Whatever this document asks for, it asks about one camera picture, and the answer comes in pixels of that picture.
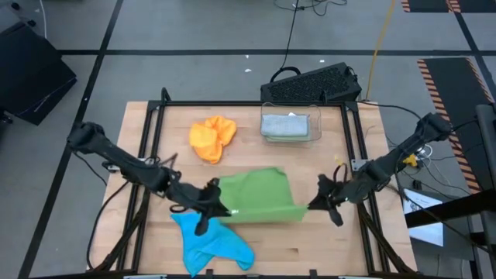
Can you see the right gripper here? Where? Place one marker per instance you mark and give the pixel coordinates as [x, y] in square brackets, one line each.
[335, 193]

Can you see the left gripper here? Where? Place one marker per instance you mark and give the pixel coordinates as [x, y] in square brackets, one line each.
[197, 197]

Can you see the turquoise blue microfiber towel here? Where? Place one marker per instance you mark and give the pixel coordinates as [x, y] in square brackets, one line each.
[217, 244]

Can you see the bright green microfiber towel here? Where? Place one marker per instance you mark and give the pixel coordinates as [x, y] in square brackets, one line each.
[259, 193]

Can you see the orange microfiber towel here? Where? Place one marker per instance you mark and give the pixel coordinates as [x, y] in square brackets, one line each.
[211, 139]

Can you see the grey waffle microfiber towel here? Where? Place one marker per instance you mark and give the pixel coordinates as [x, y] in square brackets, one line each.
[284, 125]

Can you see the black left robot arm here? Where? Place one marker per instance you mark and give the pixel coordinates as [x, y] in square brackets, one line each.
[116, 155]

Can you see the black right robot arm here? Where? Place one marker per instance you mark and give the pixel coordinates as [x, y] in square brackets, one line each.
[391, 162]

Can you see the grey metal mounting plate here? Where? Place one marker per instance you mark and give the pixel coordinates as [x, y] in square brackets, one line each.
[358, 164]
[112, 167]

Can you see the clear plastic bin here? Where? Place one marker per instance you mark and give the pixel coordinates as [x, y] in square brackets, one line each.
[317, 116]

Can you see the yellow plug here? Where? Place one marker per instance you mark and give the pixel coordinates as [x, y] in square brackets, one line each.
[410, 159]

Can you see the white paper sheet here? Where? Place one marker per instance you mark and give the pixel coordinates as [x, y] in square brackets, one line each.
[426, 232]

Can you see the black perforated computer case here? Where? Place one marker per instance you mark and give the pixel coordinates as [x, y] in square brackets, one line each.
[310, 85]

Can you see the black metal beam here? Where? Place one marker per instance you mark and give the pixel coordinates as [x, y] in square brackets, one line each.
[445, 211]

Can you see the black hazard-striped floor mat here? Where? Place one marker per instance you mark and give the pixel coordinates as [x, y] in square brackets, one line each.
[426, 4]
[453, 89]

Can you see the large black equipment case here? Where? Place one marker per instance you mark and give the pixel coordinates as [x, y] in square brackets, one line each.
[31, 77]

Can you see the black metal table frame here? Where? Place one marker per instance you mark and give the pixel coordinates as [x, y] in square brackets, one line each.
[252, 103]

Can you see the grey metal post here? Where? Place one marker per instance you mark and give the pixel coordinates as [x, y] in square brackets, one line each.
[487, 135]

